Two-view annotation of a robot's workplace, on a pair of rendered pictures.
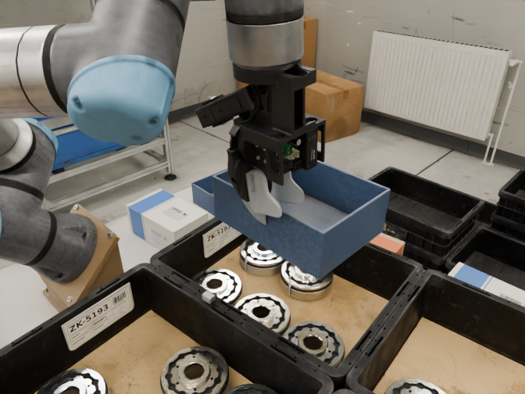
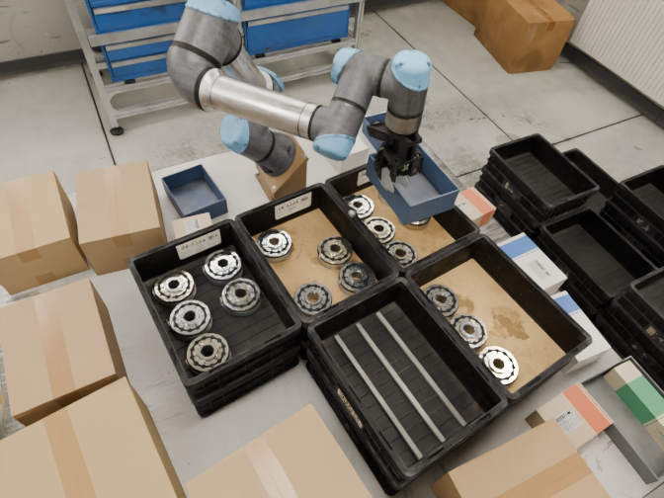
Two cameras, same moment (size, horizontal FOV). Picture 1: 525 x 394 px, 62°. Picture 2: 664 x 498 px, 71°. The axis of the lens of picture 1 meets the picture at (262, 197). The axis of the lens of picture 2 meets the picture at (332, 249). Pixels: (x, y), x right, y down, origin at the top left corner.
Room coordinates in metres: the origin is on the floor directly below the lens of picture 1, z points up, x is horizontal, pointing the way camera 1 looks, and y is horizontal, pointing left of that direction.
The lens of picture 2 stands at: (-0.38, -0.08, 1.93)
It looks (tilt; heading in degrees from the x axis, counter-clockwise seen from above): 52 degrees down; 13
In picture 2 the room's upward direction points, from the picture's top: 7 degrees clockwise
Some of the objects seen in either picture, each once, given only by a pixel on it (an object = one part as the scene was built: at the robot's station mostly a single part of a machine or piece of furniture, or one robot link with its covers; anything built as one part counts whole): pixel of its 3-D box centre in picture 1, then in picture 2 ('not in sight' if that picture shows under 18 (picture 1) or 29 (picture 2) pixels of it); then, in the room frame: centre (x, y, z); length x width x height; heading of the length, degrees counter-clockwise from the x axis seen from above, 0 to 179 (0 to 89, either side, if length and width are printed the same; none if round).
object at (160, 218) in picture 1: (168, 222); (340, 146); (1.00, 0.26, 0.74); 0.20 x 0.12 x 0.09; 50
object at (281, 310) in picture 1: (261, 314); (378, 229); (0.55, 0.00, 0.86); 0.10 x 0.10 x 0.01
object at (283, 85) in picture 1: (274, 117); (400, 148); (0.45, -0.01, 1.26); 0.09 x 0.08 x 0.12; 44
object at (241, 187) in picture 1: (247, 165); (383, 163); (0.46, 0.02, 1.20); 0.05 x 0.02 x 0.09; 134
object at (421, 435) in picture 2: not in sight; (399, 373); (0.12, -0.16, 0.87); 0.40 x 0.30 x 0.11; 51
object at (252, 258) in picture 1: (264, 249); not in sight; (0.73, 0.00, 0.86); 0.10 x 0.10 x 0.01
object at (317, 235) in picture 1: (298, 203); (410, 181); (0.53, -0.05, 1.10); 0.20 x 0.15 x 0.07; 46
